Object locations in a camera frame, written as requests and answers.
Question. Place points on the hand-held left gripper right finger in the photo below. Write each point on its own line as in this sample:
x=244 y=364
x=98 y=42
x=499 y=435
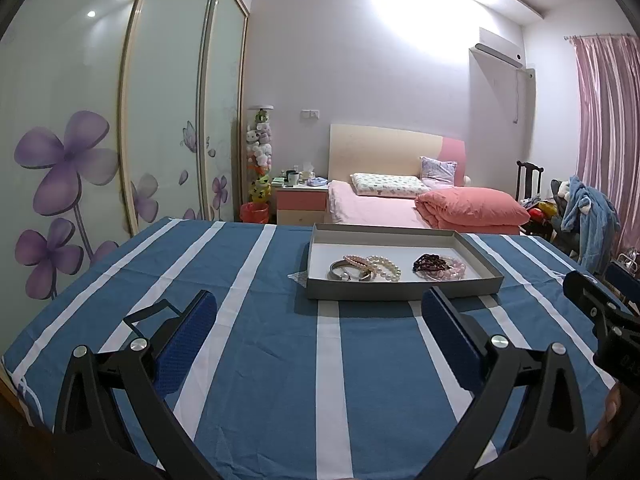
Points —
x=450 y=332

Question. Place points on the red waste bin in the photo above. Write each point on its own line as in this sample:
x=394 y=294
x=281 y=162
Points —
x=254 y=213

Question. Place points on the white air conditioner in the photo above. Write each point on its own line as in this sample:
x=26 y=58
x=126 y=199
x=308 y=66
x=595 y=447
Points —
x=495 y=47

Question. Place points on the wardrobe with purple flowers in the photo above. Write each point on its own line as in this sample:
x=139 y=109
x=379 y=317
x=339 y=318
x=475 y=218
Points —
x=65 y=60

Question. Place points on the colourful toys pile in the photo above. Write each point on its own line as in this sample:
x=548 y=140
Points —
x=542 y=211

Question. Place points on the white mug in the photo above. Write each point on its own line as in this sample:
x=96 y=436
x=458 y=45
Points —
x=292 y=178

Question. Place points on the pink curtain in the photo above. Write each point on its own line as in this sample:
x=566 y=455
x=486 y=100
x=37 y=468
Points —
x=610 y=135

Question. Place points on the small clear plastic bag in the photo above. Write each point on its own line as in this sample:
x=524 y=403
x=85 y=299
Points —
x=298 y=276

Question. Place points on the spotted white pillow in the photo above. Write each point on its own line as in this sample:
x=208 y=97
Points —
x=385 y=184

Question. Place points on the silver cuff bangle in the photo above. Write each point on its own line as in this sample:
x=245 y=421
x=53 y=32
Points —
x=333 y=273

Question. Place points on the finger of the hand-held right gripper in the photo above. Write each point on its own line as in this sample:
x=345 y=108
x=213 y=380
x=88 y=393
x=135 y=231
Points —
x=619 y=280
x=587 y=290

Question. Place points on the white wall switch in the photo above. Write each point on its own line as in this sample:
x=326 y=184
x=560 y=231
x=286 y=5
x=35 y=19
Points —
x=310 y=114

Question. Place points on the blue white striped blanket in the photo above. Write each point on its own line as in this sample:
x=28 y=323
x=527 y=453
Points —
x=280 y=360

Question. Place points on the blue garment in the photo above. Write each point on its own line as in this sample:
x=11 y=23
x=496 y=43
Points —
x=592 y=220

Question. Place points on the bed with pink headboard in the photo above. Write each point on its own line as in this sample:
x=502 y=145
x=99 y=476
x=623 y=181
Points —
x=370 y=205

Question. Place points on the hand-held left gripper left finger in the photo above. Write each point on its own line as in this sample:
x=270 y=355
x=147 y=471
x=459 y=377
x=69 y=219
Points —
x=185 y=332

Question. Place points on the pink and beige nightstand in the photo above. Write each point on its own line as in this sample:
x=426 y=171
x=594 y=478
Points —
x=300 y=205

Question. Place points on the metal rack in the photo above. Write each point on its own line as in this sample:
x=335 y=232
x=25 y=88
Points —
x=629 y=256

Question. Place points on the blue tissue box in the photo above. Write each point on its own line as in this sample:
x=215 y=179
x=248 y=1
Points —
x=316 y=181

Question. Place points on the lilac floral pillow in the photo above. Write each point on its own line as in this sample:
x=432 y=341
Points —
x=439 y=172

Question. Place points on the plush toy tower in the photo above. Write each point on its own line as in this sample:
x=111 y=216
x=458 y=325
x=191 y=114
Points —
x=259 y=150

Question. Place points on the grey cardboard box tray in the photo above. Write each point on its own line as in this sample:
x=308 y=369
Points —
x=400 y=287

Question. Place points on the person's right hand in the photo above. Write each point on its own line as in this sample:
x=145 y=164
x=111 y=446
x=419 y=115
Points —
x=606 y=417

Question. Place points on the folded pink quilt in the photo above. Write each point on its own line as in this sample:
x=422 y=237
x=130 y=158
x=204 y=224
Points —
x=470 y=210

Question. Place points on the white pipe cover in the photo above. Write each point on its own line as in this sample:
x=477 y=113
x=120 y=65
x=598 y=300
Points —
x=525 y=90

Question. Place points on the dark wooden chair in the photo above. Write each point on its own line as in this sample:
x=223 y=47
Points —
x=529 y=180

